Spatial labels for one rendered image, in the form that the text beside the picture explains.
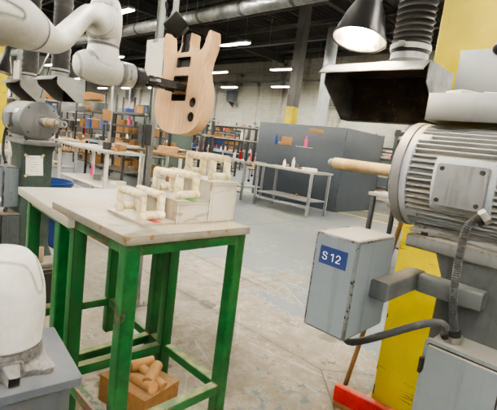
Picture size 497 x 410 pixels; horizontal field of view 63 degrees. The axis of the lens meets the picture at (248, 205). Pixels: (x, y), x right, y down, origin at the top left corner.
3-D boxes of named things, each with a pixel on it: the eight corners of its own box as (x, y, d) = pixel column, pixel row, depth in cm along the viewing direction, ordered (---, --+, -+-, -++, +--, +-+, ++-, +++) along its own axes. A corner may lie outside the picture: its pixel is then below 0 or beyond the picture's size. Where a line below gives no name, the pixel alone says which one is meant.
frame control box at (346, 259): (451, 370, 85) (476, 250, 81) (408, 409, 69) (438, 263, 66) (347, 324, 101) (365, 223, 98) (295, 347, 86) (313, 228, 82)
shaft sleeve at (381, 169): (391, 179, 107) (396, 172, 108) (390, 169, 105) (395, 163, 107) (333, 170, 119) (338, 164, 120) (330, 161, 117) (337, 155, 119)
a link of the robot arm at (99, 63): (124, 88, 142) (127, 49, 140) (80, 78, 131) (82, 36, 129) (110, 89, 149) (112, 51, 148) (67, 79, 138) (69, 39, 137)
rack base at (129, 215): (176, 224, 158) (176, 221, 158) (141, 226, 147) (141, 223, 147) (138, 210, 177) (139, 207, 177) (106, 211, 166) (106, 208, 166)
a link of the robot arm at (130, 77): (123, 86, 143) (138, 89, 147) (125, 59, 141) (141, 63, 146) (111, 86, 149) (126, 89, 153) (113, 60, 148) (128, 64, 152)
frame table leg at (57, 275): (61, 403, 186) (73, 211, 173) (48, 407, 182) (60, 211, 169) (56, 397, 190) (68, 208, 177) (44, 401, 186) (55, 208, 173)
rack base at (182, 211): (207, 222, 170) (210, 201, 168) (175, 224, 158) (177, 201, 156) (170, 209, 188) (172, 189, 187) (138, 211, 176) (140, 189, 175)
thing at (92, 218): (229, 390, 183) (250, 227, 172) (107, 449, 141) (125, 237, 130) (153, 334, 225) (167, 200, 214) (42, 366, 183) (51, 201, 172)
